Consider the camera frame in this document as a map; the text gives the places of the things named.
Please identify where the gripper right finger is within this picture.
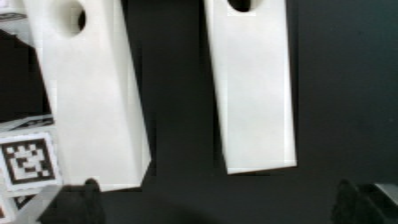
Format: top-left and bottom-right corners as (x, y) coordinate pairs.
(330, 179), (398, 224)

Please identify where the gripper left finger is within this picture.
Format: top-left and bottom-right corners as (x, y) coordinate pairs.
(14, 177), (108, 224)

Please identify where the white chair leg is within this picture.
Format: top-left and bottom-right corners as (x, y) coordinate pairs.
(0, 114), (62, 224)

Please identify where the white chair side frame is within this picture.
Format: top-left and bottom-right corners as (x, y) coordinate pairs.
(21, 0), (297, 191)

